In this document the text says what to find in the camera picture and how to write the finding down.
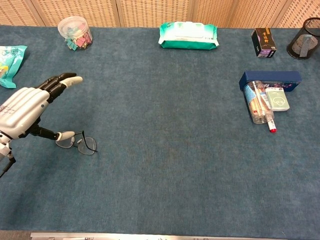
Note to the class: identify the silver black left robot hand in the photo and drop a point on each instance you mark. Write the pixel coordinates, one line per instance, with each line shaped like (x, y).
(22, 110)

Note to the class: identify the thin black metal eyeglasses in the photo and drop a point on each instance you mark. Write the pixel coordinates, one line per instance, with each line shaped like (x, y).
(87, 148)

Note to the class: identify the teal snack bag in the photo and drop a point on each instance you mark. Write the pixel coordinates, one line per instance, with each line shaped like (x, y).
(10, 65)

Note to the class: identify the clear jar of binder clips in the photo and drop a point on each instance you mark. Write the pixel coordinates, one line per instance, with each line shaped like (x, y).
(75, 32)

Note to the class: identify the woven rattan folding screen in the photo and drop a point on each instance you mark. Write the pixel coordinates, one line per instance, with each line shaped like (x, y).
(150, 12)

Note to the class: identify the green white wet wipes pack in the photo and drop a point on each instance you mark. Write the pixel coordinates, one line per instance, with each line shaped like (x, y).
(187, 37)

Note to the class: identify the clear plastic jar with tubes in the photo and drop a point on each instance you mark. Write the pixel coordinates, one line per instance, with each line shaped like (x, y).
(257, 107)

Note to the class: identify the black purple carton box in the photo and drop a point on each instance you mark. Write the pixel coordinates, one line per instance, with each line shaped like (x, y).
(263, 42)

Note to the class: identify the white tube with red cap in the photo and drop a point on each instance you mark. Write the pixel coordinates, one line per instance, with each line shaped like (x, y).
(272, 127)

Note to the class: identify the long navy blue box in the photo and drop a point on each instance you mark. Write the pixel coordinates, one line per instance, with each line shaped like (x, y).
(272, 76)

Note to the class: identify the pale green card pack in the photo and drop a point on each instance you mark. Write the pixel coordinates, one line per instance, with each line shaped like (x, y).
(277, 100)

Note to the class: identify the black mesh pen holder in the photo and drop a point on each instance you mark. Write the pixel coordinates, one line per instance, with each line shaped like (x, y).
(295, 48)

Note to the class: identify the grey strip in mesh holder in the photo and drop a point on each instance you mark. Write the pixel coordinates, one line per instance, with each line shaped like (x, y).
(305, 45)

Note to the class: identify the aluminium rail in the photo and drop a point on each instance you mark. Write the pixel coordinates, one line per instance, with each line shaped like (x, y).
(150, 236)

